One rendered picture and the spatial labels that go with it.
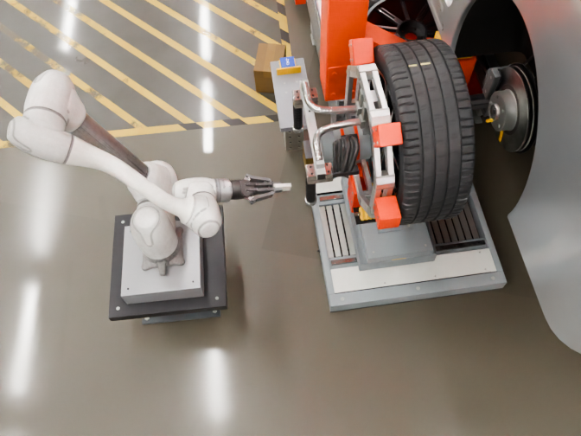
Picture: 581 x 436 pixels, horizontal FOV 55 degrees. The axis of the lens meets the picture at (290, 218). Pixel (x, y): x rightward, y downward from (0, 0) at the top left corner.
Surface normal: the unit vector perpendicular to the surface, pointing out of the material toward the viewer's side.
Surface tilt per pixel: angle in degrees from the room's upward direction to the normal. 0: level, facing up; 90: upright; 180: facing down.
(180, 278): 1
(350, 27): 90
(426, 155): 49
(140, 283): 1
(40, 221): 0
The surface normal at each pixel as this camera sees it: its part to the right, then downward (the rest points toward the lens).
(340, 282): -0.04, -0.49
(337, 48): 0.13, 0.86
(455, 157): 0.08, 0.38
